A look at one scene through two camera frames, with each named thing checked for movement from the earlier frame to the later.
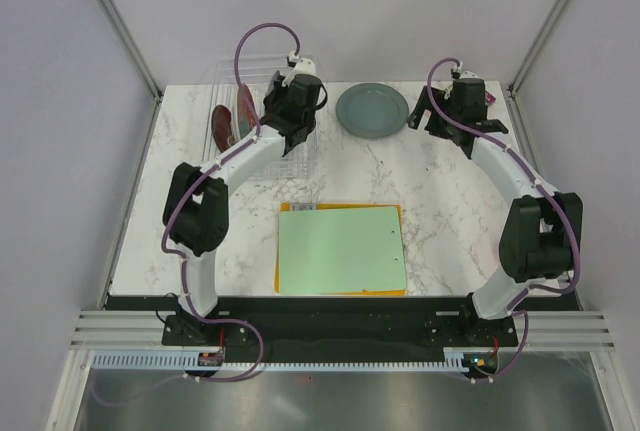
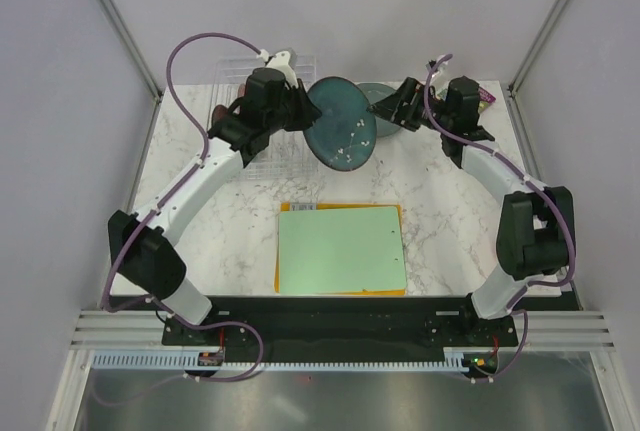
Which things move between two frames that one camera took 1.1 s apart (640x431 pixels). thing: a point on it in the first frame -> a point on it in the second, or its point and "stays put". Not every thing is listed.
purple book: [489, 98] stays put
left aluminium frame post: [112, 13] stays put
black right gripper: [422, 104] -> [413, 93]
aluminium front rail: [549, 329] stays put
